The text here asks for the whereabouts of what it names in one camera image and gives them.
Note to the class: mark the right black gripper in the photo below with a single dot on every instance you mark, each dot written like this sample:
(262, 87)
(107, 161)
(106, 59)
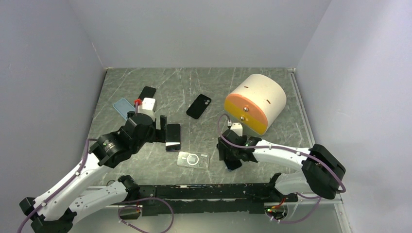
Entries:
(229, 156)

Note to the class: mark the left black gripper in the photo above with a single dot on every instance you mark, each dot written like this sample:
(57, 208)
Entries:
(159, 135)

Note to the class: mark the purple phone black screen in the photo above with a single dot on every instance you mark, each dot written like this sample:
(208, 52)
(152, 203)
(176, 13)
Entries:
(173, 137)

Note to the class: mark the clear magsafe phone case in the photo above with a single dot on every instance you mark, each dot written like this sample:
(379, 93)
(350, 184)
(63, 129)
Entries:
(193, 160)

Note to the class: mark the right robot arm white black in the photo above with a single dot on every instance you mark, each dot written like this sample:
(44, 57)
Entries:
(317, 169)

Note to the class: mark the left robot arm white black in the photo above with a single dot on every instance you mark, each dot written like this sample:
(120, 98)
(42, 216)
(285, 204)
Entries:
(62, 206)

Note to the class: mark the black phone face down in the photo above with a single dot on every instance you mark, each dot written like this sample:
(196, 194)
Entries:
(147, 92)

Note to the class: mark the light blue phone case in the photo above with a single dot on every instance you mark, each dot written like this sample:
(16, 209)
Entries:
(123, 107)

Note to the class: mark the white cylinder orange yellow face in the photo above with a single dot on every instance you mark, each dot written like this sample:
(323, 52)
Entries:
(256, 102)

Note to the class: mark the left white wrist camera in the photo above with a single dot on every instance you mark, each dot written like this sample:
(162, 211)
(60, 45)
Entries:
(146, 106)

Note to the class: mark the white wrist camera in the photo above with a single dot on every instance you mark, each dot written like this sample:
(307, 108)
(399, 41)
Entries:
(236, 127)
(146, 106)

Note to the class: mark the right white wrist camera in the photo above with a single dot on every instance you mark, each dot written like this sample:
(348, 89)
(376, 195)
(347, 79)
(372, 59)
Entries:
(236, 127)

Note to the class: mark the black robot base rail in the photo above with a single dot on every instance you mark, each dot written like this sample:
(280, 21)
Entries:
(253, 198)

